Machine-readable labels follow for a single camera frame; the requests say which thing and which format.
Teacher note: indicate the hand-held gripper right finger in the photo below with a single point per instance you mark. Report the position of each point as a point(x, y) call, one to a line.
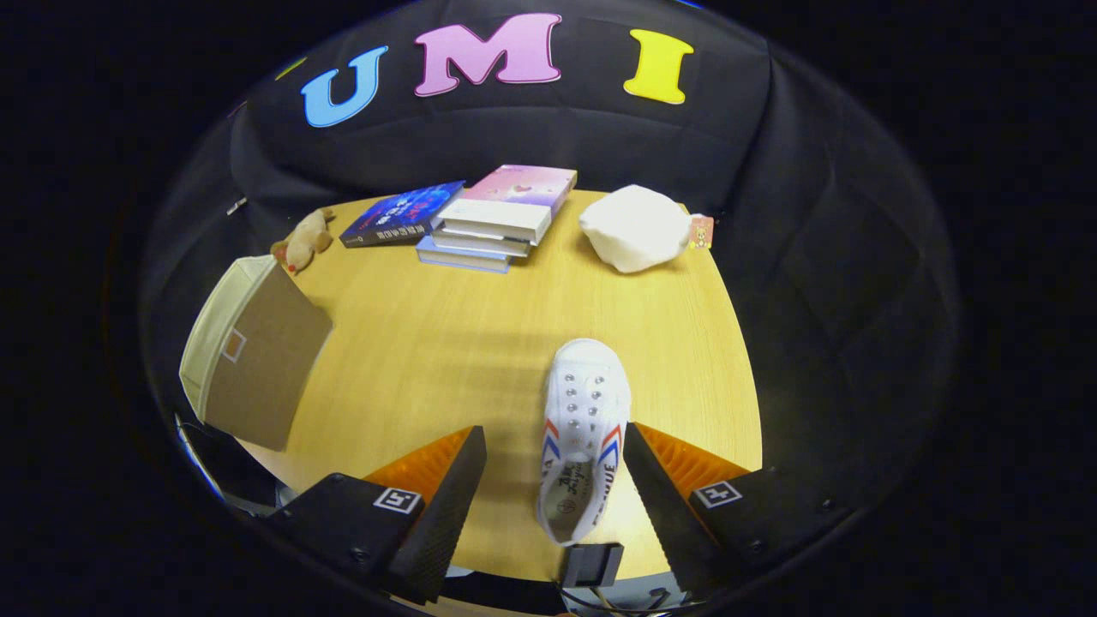
point(664, 523)

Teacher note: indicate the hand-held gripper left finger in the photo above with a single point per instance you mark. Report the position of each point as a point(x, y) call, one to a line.
point(441, 523)

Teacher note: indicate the white striped canvas shoe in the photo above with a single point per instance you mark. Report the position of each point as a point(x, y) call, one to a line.
point(583, 403)

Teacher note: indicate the beige fabric storage box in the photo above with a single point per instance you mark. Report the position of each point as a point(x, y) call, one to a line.
point(266, 368)

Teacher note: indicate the light blue book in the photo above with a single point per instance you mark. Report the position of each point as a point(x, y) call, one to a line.
point(458, 257)

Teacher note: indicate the white plush toy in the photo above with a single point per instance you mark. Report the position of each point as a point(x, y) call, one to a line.
point(634, 227)

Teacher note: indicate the dark blue book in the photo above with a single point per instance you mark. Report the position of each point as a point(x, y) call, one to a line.
point(398, 216)

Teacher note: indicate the brown plush dog toy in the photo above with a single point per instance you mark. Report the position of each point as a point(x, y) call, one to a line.
point(304, 242)

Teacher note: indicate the pink cover book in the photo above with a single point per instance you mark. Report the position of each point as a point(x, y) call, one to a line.
point(514, 193)

